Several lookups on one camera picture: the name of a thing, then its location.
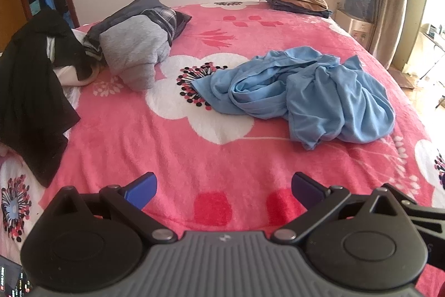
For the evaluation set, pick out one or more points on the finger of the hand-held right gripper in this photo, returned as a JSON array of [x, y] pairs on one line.
[[427, 213]]

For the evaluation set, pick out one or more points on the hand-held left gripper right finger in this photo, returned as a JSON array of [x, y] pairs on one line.
[[306, 189]]

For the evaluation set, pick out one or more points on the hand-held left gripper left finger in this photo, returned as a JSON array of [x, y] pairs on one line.
[[142, 191]]

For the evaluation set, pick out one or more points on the light blue t-shirt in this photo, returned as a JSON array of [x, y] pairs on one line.
[[313, 98]]

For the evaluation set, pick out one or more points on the pink floral blanket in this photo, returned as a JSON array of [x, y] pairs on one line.
[[173, 151]]

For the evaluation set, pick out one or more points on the white cloth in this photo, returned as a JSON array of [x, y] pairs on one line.
[[66, 71]]

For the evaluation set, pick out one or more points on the black garment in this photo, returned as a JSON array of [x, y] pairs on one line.
[[31, 91]]

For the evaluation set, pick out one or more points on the cluttered side table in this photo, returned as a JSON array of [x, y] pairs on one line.
[[433, 43]]

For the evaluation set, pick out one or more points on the dark plaid shirt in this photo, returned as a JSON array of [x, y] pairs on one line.
[[139, 6]]

